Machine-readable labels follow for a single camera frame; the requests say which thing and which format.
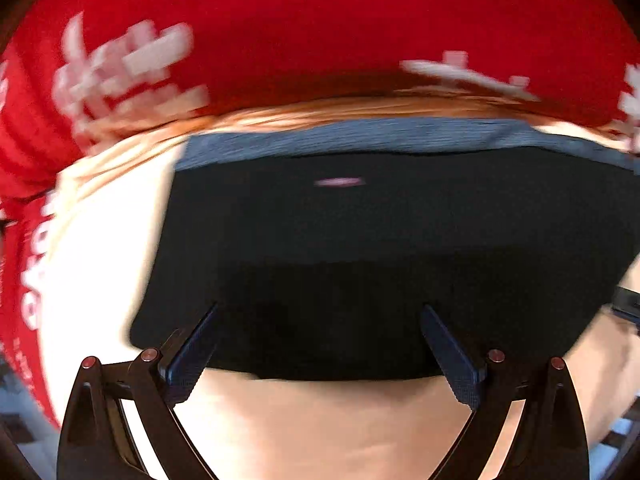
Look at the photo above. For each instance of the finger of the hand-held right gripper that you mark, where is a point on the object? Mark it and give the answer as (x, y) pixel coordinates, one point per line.
(629, 302)

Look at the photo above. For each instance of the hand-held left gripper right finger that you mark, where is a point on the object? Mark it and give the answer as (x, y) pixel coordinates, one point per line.
(457, 360)

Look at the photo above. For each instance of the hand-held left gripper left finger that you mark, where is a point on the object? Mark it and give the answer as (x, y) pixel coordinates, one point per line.
(182, 365)

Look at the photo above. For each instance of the black pants with blue waistband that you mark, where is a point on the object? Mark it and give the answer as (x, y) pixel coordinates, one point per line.
(350, 260)

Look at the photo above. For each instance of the peach patterned mat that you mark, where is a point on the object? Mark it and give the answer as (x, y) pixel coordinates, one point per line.
(325, 425)

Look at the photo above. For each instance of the red printed blanket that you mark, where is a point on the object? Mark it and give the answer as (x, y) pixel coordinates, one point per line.
(300, 20)

